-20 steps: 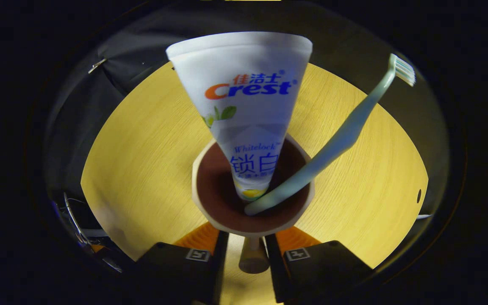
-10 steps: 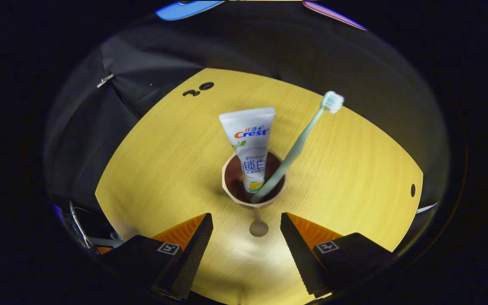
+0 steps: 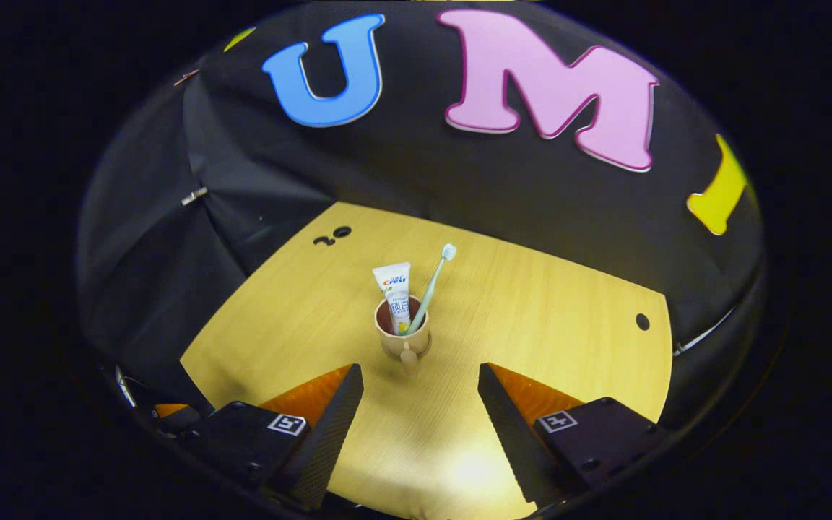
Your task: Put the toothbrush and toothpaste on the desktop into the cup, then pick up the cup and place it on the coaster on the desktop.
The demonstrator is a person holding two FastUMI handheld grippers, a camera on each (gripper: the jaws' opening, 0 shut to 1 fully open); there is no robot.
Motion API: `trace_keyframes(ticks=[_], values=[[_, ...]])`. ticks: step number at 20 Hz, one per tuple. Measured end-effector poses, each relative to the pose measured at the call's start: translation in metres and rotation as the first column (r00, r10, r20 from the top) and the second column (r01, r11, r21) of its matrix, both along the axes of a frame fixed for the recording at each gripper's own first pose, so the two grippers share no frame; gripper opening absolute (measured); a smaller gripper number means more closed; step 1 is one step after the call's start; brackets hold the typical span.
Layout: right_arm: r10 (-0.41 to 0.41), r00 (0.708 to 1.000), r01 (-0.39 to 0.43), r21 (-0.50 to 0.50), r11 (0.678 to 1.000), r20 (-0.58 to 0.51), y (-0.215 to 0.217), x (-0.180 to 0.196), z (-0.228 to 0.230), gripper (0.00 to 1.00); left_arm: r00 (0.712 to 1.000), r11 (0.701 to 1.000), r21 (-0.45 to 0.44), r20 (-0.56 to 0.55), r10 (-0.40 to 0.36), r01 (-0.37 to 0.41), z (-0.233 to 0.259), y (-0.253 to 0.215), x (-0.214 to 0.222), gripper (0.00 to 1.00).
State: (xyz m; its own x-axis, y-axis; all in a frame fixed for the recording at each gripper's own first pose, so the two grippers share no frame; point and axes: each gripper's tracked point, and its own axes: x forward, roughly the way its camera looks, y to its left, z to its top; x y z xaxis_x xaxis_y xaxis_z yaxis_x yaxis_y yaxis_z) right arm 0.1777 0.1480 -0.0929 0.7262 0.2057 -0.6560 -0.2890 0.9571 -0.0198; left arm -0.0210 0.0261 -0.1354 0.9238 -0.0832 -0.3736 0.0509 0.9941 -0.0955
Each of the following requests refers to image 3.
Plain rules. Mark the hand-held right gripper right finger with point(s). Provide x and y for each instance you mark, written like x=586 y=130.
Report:
x=506 y=433

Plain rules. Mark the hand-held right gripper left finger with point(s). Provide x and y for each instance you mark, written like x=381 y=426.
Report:
x=329 y=440

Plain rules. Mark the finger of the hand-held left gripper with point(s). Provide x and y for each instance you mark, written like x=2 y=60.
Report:
x=170 y=410

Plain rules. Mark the beige cup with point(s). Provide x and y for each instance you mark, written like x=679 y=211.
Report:
x=394 y=345

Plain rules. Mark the light green toothbrush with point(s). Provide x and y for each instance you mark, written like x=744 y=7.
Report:
x=432 y=285

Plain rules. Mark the white toothpaste tube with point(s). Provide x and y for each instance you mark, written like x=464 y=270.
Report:
x=394 y=285

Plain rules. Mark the wooden desktop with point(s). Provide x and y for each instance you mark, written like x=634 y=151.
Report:
x=531 y=325

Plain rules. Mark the small silver clip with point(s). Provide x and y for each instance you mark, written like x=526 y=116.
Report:
x=194 y=195

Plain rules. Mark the black backdrop cloth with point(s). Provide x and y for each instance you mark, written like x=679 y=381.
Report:
x=459 y=180

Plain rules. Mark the small red clip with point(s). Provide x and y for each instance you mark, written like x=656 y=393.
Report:
x=186 y=76

